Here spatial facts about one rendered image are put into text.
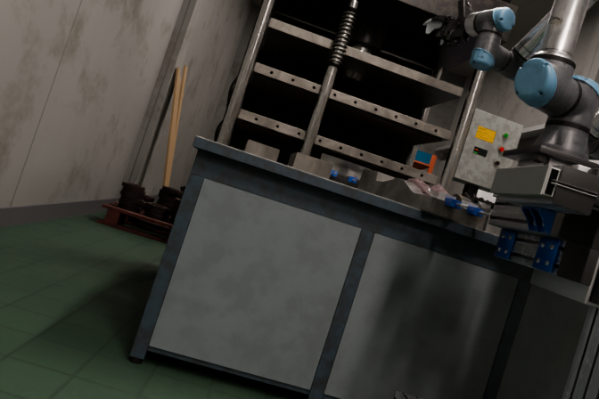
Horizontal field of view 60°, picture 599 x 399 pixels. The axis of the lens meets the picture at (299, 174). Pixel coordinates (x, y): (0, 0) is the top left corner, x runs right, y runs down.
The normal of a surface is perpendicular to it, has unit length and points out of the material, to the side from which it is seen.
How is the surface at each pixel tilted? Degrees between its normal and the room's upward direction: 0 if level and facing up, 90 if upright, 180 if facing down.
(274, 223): 90
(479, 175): 90
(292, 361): 90
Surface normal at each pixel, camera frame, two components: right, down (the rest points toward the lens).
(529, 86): -0.87, -0.16
